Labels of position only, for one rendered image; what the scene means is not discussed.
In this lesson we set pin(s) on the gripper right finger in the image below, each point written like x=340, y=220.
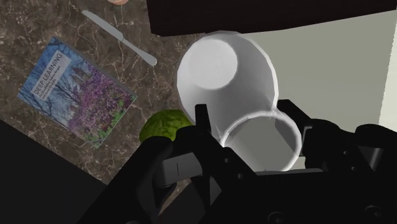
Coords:
x=338, y=145

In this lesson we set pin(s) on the green round fruit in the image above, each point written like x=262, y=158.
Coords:
x=162, y=125

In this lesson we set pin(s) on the silver butter knife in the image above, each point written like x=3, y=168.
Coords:
x=119, y=37

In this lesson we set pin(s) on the orange round fruit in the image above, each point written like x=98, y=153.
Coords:
x=117, y=2

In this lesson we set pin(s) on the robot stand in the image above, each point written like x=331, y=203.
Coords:
x=248, y=15

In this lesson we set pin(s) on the white mug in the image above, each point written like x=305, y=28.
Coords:
x=229, y=96

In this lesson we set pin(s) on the blue and purple book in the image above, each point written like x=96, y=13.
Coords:
x=77, y=93

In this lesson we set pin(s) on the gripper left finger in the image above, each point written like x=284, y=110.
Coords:
x=198, y=145

